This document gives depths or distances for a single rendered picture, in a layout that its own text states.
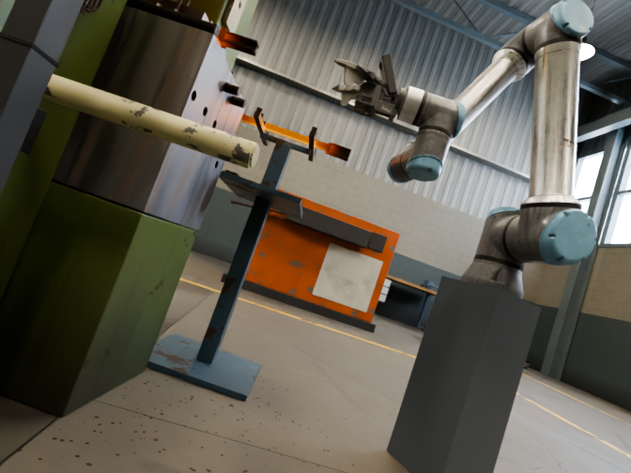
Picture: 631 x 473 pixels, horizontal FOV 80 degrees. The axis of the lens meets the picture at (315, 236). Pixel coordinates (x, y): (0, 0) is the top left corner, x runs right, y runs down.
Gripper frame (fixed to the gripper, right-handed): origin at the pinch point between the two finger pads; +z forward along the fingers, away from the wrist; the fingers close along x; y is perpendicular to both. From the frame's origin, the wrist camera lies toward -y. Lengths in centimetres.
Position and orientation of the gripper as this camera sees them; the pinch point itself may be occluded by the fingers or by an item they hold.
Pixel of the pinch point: (333, 72)
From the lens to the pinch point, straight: 112.1
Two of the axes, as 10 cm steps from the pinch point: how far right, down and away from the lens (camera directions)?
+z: -9.4, -3.3, 0.4
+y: -3.3, 9.4, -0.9
